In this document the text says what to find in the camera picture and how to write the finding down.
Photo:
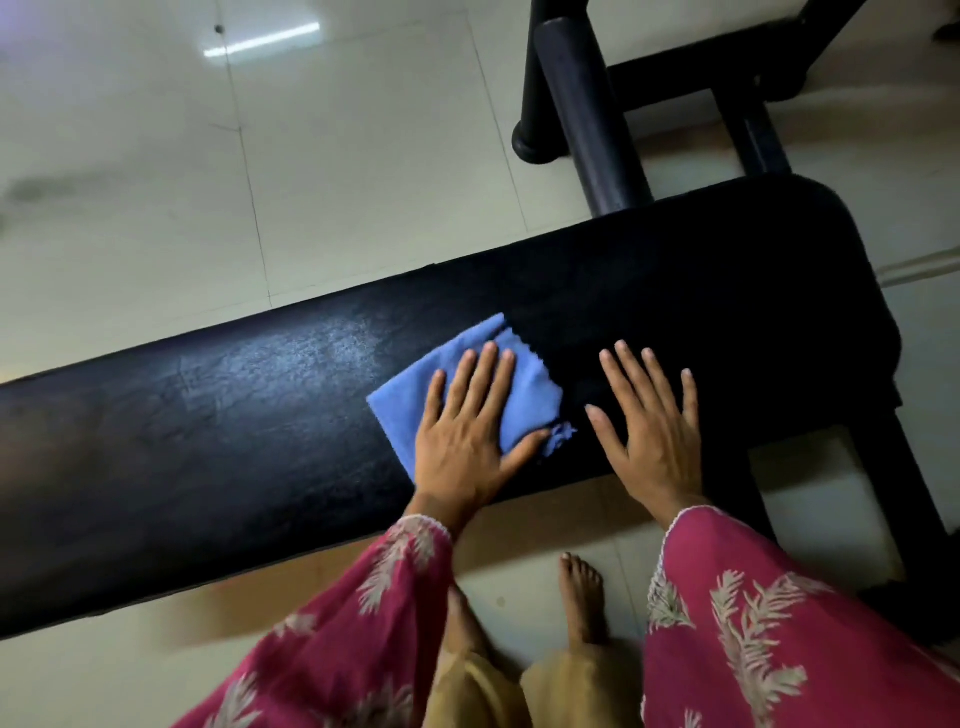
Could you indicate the person's right little finger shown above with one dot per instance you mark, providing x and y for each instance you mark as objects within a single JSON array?
[{"x": 690, "y": 401}]

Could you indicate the person's left middle finger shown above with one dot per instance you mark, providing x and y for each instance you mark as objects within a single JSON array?
[{"x": 480, "y": 384}]

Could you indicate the black metal bench frame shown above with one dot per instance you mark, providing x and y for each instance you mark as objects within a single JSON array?
[{"x": 592, "y": 112}]

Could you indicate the tan trousers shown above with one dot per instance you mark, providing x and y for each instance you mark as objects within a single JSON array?
[{"x": 555, "y": 694}]

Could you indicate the person's left forearm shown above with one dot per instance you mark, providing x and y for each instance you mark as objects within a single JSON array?
[{"x": 352, "y": 637}]

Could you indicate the person's left thumb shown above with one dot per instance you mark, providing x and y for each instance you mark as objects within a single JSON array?
[{"x": 527, "y": 450}]

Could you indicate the person's left little finger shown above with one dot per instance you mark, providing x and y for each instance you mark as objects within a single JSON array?
[{"x": 431, "y": 401}]

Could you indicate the blue cleaning cloth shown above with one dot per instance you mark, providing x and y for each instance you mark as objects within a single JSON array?
[{"x": 540, "y": 390}]

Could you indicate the person's left foot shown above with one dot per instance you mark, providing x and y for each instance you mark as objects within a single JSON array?
[{"x": 465, "y": 626}]

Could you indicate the black padded bench seat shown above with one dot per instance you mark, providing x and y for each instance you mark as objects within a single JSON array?
[{"x": 262, "y": 420}]

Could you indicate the person's right middle finger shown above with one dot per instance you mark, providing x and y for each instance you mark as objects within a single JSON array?
[{"x": 642, "y": 381}]

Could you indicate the person's right foot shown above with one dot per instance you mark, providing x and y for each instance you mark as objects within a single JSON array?
[{"x": 583, "y": 600}]

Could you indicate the person's right hand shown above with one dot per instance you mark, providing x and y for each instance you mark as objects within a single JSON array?
[{"x": 664, "y": 457}]

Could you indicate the person's right thumb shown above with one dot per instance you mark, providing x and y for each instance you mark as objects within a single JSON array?
[{"x": 607, "y": 436}]

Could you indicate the white pipe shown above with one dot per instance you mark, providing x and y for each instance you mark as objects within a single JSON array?
[{"x": 922, "y": 266}]

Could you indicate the person's foot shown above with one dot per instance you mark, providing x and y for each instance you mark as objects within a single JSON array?
[
  {"x": 465, "y": 626},
  {"x": 583, "y": 600}
]

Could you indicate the person's left hand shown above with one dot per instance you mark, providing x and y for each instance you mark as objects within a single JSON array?
[{"x": 457, "y": 457}]

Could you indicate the person's right forearm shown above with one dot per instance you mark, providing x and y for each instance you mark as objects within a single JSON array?
[{"x": 765, "y": 637}]

